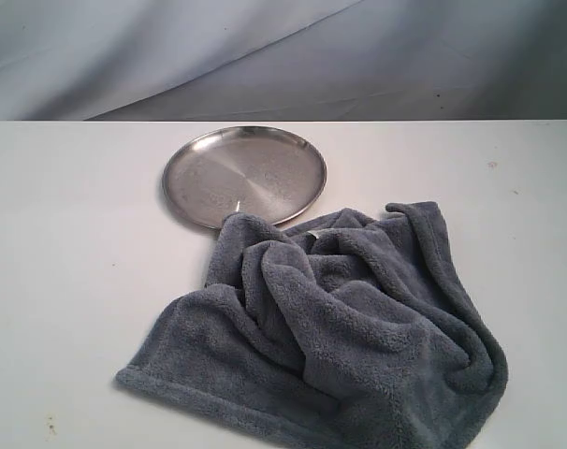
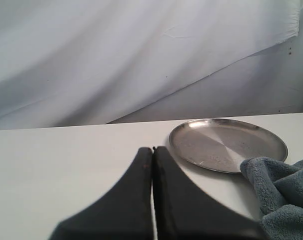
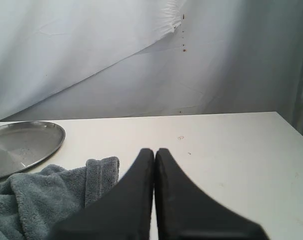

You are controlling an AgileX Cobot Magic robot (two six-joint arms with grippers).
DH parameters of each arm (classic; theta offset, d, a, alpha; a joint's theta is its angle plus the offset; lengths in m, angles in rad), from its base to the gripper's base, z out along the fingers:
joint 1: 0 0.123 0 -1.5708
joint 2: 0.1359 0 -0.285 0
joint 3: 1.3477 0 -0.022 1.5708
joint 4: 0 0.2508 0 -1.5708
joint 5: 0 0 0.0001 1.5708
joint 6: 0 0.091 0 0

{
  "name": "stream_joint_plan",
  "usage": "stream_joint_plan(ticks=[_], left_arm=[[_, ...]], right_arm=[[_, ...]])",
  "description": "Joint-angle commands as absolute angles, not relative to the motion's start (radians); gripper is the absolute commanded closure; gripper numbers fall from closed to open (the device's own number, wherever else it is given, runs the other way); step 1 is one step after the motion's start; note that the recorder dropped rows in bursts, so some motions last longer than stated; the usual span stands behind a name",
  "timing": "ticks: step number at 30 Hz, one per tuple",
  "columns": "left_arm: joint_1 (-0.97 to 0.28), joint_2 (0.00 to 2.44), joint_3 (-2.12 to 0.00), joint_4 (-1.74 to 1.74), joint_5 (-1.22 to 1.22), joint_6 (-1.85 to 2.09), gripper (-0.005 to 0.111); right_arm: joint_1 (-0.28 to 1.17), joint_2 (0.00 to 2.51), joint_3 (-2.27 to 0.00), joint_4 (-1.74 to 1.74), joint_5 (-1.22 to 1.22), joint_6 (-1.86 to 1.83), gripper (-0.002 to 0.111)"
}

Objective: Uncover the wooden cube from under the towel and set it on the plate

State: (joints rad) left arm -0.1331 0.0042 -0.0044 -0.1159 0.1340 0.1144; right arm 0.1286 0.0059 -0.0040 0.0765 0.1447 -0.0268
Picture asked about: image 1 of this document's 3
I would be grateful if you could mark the grey-blue fleece towel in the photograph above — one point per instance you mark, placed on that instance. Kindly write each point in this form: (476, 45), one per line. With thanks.
(340, 332)

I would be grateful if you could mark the round stainless steel plate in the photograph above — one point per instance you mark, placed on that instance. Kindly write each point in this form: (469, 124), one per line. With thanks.
(262, 170)

